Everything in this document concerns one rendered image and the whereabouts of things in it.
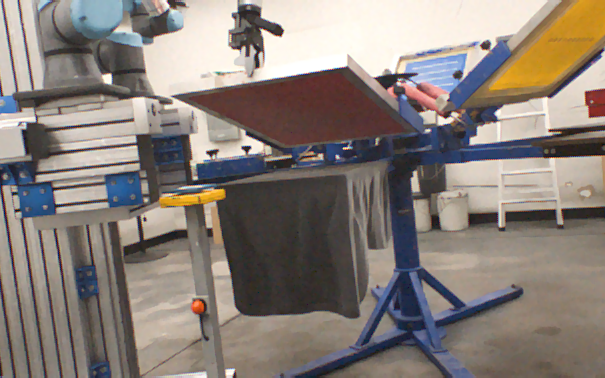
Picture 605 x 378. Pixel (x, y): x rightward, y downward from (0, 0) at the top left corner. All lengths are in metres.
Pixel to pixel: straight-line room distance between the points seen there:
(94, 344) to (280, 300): 0.57
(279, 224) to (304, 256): 0.12
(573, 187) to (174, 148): 4.79
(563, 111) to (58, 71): 5.22
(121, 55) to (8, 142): 0.69
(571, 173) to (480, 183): 0.81
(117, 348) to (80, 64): 0.84
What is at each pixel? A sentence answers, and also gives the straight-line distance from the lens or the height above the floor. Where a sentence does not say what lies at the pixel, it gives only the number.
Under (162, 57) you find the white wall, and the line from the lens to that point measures 7.83.
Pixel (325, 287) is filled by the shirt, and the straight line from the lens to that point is 1.89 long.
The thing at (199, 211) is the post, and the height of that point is 0.90.
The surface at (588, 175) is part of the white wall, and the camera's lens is 6.34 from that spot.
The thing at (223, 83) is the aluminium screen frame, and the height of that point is 1.25.
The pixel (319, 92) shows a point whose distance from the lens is 1.90.
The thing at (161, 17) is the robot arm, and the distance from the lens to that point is 2.38.
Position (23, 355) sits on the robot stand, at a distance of 2.04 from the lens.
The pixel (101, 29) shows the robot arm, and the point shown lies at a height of 1.37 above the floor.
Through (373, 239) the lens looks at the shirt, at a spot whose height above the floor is 0.71.
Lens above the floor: 1.07
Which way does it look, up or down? 5 degrees down
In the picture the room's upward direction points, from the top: 7 degrees counter-clockwise
